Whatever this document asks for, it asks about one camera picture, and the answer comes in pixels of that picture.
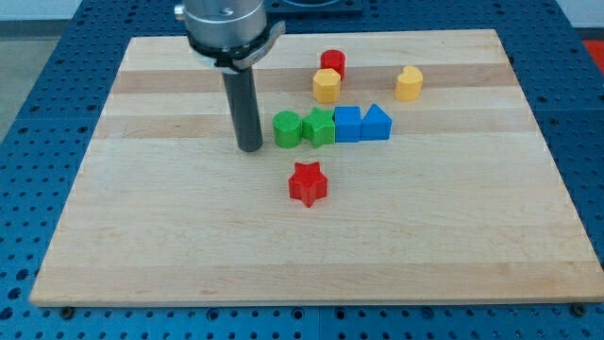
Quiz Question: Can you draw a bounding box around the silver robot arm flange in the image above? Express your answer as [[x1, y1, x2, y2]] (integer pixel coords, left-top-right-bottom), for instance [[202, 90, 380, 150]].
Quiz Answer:
[[174, 0, 286, 74]]

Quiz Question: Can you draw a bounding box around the wooden board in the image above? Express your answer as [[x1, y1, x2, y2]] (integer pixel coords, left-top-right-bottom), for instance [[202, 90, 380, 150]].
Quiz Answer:
[[30, 29, 603, 307]]

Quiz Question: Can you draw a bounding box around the red star block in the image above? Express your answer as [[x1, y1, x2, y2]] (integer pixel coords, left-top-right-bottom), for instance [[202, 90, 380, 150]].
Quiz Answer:
[[288, 161, 328, 208]]

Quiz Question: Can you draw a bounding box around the yellow hexagon block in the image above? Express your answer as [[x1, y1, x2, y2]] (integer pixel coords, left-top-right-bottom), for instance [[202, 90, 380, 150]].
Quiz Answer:
[[312, 68, 342, 104]]

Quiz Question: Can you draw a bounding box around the blue cube block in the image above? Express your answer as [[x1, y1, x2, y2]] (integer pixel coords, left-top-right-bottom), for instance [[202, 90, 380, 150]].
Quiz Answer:
[[333, 106, 361, 143]]

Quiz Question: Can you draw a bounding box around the yellow heart block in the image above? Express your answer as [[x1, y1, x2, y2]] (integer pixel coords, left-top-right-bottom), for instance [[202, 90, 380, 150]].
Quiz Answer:
[[394, 65, 424, 101]]

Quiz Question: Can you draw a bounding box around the green cylinder block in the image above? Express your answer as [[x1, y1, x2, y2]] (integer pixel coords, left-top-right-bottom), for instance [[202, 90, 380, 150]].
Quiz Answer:
[[273, 110, 302, 148]]

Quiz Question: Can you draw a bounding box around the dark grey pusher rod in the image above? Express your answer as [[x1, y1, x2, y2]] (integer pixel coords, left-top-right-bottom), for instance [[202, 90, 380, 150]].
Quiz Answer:
[[223, 68, 263, 152]]

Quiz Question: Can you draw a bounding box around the blue triangle block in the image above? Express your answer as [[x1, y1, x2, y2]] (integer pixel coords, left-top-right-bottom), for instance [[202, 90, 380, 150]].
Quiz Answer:
[[361, 104, 393, 141]]

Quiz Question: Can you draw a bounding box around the red cylinder block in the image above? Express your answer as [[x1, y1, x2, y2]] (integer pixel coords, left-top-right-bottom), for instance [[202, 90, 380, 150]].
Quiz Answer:
[[320, 49, 346, 80]]

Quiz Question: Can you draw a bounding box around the green star block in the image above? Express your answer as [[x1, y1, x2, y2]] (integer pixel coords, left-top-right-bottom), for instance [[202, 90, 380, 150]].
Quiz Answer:
[[302, 107, 336, 148]]

